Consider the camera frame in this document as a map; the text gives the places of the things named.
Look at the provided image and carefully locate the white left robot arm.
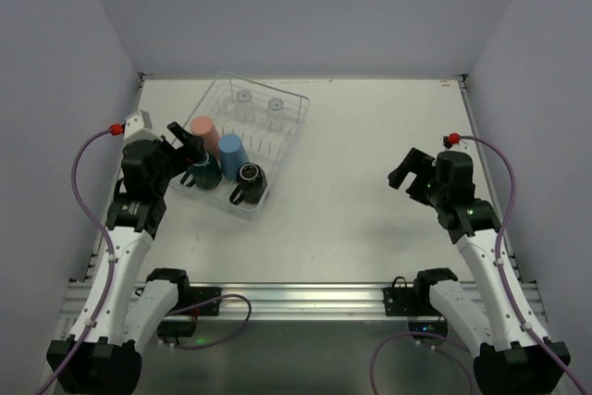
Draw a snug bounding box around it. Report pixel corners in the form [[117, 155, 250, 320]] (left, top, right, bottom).
[[46, 117, 206, 394]]

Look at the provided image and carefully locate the pink plastic cup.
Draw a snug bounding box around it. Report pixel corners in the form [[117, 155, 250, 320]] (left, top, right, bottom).
[[191, 116, 220, 161]]

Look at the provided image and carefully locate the dark green mug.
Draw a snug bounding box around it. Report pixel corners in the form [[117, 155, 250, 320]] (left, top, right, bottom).
[[179, 153, 222, 191]]

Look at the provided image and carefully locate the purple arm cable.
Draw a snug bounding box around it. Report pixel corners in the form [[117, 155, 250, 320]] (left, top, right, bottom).
[[369, 132, 592, 395], [34, 122, 253, 395]]

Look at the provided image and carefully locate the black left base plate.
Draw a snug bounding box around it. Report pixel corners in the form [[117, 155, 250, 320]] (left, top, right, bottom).
[[188, 286, 222, 317]]

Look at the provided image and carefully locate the black mug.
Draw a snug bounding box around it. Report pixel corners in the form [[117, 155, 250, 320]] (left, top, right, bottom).
[[229, 163, 267, 205]]

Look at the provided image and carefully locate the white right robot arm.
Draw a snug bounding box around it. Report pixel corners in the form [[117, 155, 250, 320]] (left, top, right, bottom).
[[388, 148, 571, 394]]

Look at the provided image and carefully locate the aluminium mounting rail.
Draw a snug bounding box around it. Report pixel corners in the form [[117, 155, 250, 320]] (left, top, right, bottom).
[[58, 282, 547, 326]]

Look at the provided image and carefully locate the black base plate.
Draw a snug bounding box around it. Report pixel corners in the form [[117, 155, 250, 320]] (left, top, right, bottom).
[[382, 276, 419, 317], [188, 286, 222, 317]]

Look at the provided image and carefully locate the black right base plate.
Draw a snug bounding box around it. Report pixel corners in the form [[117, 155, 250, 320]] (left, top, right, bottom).
[[382, 276, 419, 317]]

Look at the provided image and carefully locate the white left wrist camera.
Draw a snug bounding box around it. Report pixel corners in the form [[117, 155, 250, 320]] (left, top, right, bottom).
[[123, 109, 157, 143]]

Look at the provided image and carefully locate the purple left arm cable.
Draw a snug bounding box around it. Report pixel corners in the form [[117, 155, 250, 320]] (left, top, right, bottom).
[[34, 122, 253, 395]]

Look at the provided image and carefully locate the clear plastic dish rack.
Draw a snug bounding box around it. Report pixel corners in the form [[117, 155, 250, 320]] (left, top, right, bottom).
[[170, 73, 310, 218]]

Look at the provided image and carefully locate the clear glass cup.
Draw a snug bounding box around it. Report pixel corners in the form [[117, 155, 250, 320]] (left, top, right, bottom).
[[234, 90, 254, 121], [265, 97, 286, 131]]

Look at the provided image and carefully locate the blue plastic cup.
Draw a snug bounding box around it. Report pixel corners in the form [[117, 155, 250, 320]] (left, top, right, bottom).
[[218, 134, 250, 180]]

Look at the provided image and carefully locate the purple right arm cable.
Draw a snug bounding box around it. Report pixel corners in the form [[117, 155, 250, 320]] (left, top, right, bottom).
[[369, 132, 592, 395]]

